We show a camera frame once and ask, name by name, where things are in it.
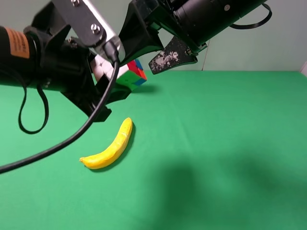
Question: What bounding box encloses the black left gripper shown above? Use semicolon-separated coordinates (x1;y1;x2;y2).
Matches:
24;0;131;122

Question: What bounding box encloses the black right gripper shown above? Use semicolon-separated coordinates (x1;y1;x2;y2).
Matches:
119;0;207;74

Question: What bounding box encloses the multicoloured puzzle cube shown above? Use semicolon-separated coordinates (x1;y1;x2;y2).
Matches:
90;55;147;91

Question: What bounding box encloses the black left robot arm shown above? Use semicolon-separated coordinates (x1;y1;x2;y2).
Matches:
0;0;125;115

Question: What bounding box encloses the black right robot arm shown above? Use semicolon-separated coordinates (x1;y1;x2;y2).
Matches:
119;0;272;74

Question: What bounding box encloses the yellow banana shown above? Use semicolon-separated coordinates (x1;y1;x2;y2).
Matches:
79;117;133;170

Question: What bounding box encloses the black camera cable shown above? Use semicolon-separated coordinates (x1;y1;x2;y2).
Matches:
0;42;120;175

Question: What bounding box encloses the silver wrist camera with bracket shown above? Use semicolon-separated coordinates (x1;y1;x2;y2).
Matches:
52;0;125;61

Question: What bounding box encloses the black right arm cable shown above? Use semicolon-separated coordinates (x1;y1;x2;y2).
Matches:
230;2;273;30

